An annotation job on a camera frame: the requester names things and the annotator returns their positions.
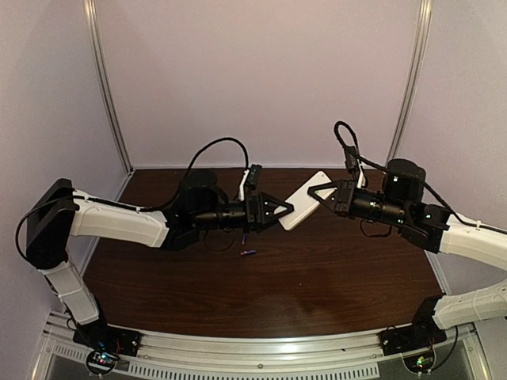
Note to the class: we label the aluminium frame post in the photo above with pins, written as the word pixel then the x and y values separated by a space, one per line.
pixel 90 8
pixel 421 38

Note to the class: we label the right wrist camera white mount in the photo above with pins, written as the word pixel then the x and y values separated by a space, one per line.
pixel 354 167

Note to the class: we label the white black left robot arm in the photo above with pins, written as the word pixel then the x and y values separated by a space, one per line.
pixel 199 205

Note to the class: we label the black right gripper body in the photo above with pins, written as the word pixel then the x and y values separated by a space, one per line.
pixel 344 198

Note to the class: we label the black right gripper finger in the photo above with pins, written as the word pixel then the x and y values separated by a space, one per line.
pixel 321 204
pixel 321 188

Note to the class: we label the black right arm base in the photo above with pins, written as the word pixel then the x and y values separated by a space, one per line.
pixel 395 340

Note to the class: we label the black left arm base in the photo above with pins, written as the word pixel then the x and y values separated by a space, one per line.
pixel 115 342

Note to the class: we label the left aluminium frame post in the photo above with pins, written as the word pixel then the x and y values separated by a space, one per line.
pixel 90 8

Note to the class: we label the front aluminium rail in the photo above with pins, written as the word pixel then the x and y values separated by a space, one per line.
pixel 356 355

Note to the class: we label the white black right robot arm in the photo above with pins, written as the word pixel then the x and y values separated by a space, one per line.
pixel 435 228

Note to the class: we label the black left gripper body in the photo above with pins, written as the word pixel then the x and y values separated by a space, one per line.
pixel 253 211

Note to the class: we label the right aluminium frame post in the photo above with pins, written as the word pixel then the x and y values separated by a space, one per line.
pixel 421 38

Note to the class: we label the white remote control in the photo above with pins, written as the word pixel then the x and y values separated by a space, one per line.
pixel 303 204

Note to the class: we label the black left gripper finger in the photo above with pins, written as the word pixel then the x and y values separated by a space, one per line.
pixel 273 206
pixel 271 218

